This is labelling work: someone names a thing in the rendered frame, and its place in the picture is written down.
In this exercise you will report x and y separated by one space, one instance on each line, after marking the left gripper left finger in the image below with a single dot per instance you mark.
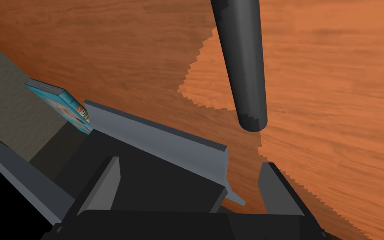
103 190

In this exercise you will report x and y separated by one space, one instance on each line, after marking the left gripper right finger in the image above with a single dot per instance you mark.
277 196

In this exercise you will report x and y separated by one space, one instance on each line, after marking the grey and black cabinet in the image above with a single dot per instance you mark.
165 150

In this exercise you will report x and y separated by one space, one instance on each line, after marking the grey framed black panel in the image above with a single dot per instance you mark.
15 180

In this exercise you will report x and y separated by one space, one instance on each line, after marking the blue book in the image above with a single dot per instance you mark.
66 106

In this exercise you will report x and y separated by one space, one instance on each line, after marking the dark grey round pole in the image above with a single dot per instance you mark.
243 66

